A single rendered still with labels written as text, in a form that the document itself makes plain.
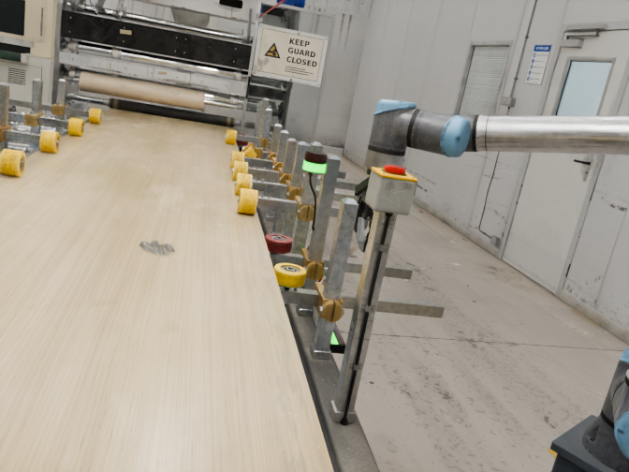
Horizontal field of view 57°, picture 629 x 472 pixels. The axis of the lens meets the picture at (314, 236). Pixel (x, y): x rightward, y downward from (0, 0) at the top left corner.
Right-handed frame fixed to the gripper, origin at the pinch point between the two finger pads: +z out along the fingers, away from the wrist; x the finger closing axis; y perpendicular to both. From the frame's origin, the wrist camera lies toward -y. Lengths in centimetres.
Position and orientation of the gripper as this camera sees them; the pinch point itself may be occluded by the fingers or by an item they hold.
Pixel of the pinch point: (363, 245)
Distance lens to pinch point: 149.0
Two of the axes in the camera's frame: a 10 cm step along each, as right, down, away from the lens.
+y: 1.7, 3.0, -9.4
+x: 9.7, 1.2, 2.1
